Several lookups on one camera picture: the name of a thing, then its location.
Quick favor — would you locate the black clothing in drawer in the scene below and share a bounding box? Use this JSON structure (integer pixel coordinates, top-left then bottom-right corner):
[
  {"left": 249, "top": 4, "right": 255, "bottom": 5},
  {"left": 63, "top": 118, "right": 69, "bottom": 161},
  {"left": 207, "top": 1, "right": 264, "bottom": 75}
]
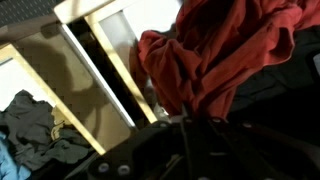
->
[{"left": 228, "top": 26, "right": 320, "bottom": 145}]

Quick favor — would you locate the tan garment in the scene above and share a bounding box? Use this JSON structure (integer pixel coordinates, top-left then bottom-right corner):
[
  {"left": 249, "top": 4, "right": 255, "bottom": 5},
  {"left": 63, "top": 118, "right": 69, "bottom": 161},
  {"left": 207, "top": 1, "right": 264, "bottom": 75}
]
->
[{"left": 51, "top": 106, "right": 71, "bottom": 140}]

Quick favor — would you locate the red shirt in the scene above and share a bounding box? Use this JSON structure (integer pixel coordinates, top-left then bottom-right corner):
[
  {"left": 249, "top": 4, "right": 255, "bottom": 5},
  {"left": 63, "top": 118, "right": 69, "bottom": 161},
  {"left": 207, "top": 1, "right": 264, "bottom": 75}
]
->
[{"left": 138, "top": 0, "right": 320, "bottom": 118}]

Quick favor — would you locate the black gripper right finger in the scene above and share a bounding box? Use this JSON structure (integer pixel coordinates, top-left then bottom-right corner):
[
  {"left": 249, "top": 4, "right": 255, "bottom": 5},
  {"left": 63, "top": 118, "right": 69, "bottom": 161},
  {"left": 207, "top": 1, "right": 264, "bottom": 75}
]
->
[{"left": 193, "top": 118, "right": 320, "bottom": 180}]

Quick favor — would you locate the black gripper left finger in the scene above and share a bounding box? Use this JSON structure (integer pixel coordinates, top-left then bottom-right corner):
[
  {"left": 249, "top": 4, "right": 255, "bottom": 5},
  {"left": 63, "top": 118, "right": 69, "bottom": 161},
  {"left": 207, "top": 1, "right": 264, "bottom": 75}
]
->
[{"left": 87, "top": 120, "right": 193, "bottom": 180}]

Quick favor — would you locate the light blue garment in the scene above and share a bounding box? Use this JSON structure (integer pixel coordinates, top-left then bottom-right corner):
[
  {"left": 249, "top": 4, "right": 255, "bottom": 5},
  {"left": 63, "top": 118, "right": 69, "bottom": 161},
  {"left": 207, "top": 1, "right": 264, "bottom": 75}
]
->
[{"left": 0, "top": 132, "right": 31, "bottom": 180}]

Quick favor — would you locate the wooden drawer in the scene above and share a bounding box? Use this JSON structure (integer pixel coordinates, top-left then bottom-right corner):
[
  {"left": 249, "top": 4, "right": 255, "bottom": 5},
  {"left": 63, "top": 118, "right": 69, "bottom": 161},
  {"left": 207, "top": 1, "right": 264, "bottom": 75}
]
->
[
  {"left": 0, "top": 23, "right": 138, "bottom": 180},
  {"left": 54, "top": 0, "right": 182, "bottom": 123}
]

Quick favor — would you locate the dark grey green garment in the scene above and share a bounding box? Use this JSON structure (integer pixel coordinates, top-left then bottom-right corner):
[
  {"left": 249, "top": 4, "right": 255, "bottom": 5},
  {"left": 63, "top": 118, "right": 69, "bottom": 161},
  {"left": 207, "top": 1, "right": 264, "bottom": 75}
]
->
[{"left": 0, "top": 90, "right": 92, "bottom": 171}]

